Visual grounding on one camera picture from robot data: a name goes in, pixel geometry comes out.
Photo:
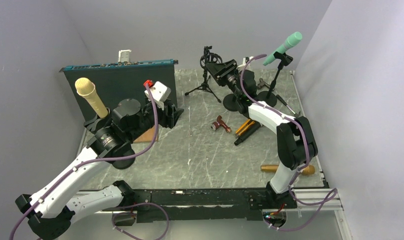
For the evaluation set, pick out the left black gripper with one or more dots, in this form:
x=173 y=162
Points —
x=170 y=120

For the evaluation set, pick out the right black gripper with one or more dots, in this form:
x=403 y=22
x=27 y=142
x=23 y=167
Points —
x=220 y=71

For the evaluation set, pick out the black tripod shock mount stand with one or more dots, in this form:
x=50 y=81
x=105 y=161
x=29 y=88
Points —
x=207 y=57

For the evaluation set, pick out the black condenser microphone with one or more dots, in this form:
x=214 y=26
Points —
x=247 y=133

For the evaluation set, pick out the gold microphone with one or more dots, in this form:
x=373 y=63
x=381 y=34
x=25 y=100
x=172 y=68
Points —
x=272 y=168

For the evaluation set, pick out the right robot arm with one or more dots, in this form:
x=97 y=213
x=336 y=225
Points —
x=296 y=144

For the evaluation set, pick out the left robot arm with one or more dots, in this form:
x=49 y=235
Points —
x=53 y=209

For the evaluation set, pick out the black round-base clip stand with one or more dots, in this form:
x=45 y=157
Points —
x=268 y=96

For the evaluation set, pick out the mint green microphone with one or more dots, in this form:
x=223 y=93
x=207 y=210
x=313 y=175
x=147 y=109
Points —
x=290 y=42

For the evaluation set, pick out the black left round-base stand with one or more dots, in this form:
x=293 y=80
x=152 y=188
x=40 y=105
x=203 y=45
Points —
x=107 y=140

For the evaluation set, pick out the cream yellow microphone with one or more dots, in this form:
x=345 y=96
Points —
x=86 y=89

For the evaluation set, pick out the brown wooden board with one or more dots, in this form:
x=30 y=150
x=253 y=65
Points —
x=146 y=137

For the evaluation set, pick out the grey metal clamp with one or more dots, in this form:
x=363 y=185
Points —
x=262 y=84

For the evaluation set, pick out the orange utility knife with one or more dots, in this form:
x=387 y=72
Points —
x=243 y=127

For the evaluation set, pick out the dark rack unit blue edge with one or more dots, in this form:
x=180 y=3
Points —
x=117 y=81

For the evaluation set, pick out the white block behind rack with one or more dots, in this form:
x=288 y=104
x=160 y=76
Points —
x=124 y=56

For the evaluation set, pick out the small grey hammer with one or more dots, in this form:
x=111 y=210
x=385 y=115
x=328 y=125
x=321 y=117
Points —
x=296 y=114

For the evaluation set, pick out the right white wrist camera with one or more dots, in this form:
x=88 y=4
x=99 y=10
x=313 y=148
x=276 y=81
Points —
x=244 y=62

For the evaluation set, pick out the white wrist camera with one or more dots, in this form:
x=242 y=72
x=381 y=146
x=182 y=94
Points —
x=159 y=92
x=244 y=62

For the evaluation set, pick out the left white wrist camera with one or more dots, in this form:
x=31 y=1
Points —
x=159 y=92

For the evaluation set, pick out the black round-base shock mount stand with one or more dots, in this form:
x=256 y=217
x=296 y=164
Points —
x=232 y=103

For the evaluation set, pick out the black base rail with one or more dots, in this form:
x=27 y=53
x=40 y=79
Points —
x=206 y=204

